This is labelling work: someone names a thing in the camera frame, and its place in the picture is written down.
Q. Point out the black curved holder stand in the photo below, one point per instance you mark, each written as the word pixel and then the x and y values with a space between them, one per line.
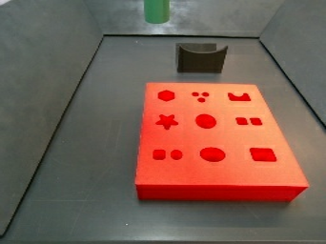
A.
pixel 201 57

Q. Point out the green cylinder peg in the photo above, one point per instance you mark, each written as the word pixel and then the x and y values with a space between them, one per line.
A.
pixel 157 10

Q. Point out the red shape-sorter block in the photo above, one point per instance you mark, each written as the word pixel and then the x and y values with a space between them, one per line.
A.
pixel 212 146

